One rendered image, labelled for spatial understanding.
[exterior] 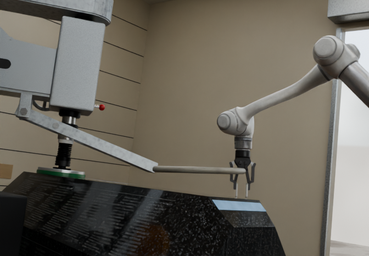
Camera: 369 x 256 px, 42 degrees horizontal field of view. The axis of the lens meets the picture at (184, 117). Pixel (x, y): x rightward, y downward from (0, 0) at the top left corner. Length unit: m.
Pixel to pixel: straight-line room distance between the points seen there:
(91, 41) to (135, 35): 6.59
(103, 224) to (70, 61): 0.90
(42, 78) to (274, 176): 5.12
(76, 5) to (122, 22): 6.37
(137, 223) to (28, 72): 0.99
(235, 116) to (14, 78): 1.01
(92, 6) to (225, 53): 5.60
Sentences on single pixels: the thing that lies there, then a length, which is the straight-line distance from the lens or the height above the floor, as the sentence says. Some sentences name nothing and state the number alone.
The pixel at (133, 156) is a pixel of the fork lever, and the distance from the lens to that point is 2.30.
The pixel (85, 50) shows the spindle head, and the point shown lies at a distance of 2.28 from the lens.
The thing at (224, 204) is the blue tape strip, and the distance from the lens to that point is 1.54.
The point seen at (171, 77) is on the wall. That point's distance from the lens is 8.38.
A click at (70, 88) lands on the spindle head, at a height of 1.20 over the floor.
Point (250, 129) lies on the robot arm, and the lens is 2.42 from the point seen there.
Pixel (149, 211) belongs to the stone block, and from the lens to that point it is 1.56.
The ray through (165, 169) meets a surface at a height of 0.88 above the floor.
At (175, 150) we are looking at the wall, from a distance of 8.04.
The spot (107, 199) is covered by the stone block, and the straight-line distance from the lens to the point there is 1.73.
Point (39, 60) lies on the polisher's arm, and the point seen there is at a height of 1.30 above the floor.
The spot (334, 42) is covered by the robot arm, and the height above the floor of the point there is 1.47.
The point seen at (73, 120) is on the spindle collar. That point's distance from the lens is 2.31.
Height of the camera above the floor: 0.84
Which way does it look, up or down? 7 degrees up
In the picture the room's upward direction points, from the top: 6 degrees clockwise
